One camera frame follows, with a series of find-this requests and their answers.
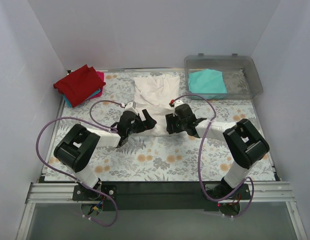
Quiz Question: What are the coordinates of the folded pink t-shirt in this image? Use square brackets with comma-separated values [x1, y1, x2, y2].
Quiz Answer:
[87, 71, 106, 100]

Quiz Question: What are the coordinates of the folded teal t-shirt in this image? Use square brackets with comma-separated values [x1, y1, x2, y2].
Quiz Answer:
[62, 88, 103, 108]

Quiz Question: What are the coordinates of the teal t-shirt in bin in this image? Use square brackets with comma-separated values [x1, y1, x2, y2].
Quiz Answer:
[188, 69, 227, 94]

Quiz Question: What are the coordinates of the white Coca-Cola t-shirt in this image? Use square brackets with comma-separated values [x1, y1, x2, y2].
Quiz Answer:
[133, 73, 180, 137]

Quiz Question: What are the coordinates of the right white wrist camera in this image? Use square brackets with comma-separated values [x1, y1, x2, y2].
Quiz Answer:
[169, 99, 183, 108]

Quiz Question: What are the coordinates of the clear plastic bin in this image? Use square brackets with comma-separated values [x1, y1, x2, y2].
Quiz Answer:
[184, 54, 263, 100]

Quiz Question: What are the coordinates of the folded red t-shirt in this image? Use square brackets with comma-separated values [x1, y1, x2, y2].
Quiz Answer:
[53, 64, 96, 100]

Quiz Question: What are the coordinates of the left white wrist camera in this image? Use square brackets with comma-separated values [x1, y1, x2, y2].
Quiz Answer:
[121, 101, 138, 115]

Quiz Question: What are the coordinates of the floral patterned table mat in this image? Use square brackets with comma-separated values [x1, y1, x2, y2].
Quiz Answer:
[43, 71, 277, 183]

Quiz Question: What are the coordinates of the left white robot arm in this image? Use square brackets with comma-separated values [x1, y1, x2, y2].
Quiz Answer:
[53, 109, 157, 200]

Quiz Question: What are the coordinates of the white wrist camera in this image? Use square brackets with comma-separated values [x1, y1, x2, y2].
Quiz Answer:
[121, 101, 138, 115]
[169, 99, 183, 108]

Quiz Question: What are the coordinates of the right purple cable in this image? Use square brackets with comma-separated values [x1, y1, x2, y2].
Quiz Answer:
[173, 94, 255, 219]

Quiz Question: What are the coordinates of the aluminium frame rail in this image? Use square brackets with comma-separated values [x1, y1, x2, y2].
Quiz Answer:
[16, 181, 307, 240]

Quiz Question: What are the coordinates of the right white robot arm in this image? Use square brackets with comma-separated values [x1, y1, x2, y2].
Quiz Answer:
[165, 100, 270, 202]

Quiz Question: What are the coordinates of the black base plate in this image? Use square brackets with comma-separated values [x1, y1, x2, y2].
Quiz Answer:
[72, 180, 251, 212]

